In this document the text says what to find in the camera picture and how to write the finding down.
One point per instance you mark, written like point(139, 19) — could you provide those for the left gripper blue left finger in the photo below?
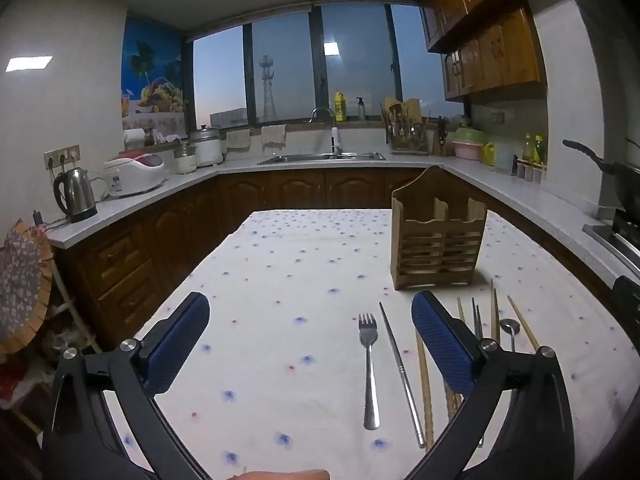
point(166, 347)

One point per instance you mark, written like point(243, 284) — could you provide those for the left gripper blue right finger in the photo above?
point(452, 345)

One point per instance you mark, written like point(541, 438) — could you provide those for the steel chopstick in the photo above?
point(477, 320)
point(404, 379)

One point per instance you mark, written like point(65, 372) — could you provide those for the steel spoon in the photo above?
point(512, 328)

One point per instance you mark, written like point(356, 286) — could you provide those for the steel fork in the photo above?
point(368, 335)

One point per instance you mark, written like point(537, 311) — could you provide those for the wooden utensil holder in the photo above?
point(437, 230)

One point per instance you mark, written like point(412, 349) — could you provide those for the white floral tablecloth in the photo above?
point(276, 382)

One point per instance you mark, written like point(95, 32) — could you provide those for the white red rice cooker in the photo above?
point(133, 174)

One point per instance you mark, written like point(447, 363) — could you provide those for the steel electric kettle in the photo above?
point(74, 195)

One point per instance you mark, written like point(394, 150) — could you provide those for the white plastic jug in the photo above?
point(499, 156)

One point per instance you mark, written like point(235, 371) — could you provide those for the pink green basin stack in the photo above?
point(468, 143)

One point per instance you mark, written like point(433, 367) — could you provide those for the white pot with lid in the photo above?
point(208, 148)

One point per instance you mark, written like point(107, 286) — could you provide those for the steel sink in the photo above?
point(321, 157)

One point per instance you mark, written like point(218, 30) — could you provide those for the chrome faucet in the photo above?
point(336, 146)

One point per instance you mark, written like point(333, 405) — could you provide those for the dish drying rack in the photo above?
point(404, 126)

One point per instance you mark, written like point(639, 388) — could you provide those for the black wok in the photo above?
point(627, 177)

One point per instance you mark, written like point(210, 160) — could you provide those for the fruit beach poster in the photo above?
point(152, 79)

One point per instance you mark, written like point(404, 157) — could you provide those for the yellow detergent bottle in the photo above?
point(339, 106)

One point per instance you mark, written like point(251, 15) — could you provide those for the upper wooden cabinets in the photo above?
point(489, 49)

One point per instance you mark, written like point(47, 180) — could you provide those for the wall power socket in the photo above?
point(61, 157)

